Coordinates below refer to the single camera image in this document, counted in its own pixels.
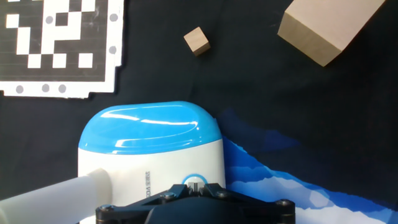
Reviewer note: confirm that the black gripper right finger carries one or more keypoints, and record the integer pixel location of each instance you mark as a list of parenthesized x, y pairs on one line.
[(267, 210)]

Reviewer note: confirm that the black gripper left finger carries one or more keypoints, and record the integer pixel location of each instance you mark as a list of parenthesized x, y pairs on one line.
[(136, 210)]

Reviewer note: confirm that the blue and white desk lamp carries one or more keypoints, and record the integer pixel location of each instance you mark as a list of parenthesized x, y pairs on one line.
[(149, 146)]

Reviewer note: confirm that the blue mountain print mat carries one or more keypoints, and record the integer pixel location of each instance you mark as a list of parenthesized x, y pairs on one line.
[(280, 193)]

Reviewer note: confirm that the black table cloth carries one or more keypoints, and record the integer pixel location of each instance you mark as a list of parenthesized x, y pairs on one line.
[(248, 87)]

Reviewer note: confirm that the tiny wooden cube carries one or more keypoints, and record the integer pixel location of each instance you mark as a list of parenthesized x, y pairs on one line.
[(196, 41)]

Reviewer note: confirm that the black white fiducial marker board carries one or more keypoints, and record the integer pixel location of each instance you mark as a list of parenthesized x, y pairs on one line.
[(59, 40)]

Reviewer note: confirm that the large wooden cube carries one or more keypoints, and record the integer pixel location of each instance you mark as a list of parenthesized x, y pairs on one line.
[(323, 28)]

